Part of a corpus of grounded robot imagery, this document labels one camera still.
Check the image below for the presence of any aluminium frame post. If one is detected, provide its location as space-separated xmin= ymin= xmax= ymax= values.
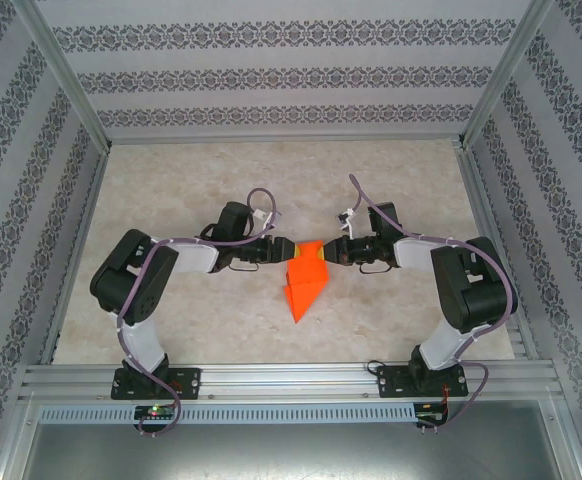
xmin=457 ymin=0 xmax=558 ymax=150
xmin=16 ymin=0 xmax=113 ymax=152

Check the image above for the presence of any aluminium side rail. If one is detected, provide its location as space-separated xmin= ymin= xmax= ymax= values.
xmin=454 ymin=143 xmax=541 ymax=362
xmin=37 ymin=144 xmax=113 ymax=366

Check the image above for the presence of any slotted grey cable duct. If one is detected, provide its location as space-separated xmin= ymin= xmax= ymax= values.
xmin=37 ymin=403 xmax=418 ymax=424

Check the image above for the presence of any aluminium rear rail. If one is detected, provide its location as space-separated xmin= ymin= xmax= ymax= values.
xmin=104 ymin=134 xmax=466 ymax=147

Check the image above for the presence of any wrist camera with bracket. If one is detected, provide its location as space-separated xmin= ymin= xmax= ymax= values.
xmin=252 ymin=209 xmax=284 ymax=236
xmin=337 ymin=206 xmax=361 ymax=241

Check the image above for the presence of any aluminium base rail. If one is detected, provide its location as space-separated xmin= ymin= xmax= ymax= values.
xmin=17 ymin=360 xmax=558 ymax=402

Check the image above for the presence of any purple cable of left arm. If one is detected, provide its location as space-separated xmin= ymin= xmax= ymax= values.
xmin=115 ymin=187 xmax=285 ymax=439

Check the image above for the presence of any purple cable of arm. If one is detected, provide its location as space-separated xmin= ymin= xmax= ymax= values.
xmin=115 ymin=187 xmax=285 ymax=439
xmin=347 ymin=172 xmax=519 ymax=434

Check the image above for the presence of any small circuit board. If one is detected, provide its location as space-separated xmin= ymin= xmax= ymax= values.
xmin=415 ymin=409 xmax=450 ymax=427
xmin=134 ymin=404 xmax=178 ymax=421

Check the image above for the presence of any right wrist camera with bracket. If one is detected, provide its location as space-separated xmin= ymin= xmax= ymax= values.
xmin=337 ymin=206 xmax=361 ymax=241

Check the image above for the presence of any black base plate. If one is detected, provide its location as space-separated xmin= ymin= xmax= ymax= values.
xmin=110 ymin=366 xmax=204 ymax=402
xmin=376 ymin=363 xmax=470 ymax=400

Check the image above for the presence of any grey metal shelf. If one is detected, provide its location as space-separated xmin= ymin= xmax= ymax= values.
xmin=0 ymin=399 xmax=582 ymax=480

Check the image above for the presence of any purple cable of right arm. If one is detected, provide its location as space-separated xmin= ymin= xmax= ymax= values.
xmin=347 ymin=172 xmax=519 ymax=434

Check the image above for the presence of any orange paper sheet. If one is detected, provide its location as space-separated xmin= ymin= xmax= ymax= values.
xmin=282 ymin=239 xmax=332 ymax=326

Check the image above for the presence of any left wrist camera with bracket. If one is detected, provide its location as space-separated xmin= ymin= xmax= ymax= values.
xmin=252 ymin=209 xmax=284 ymax=236

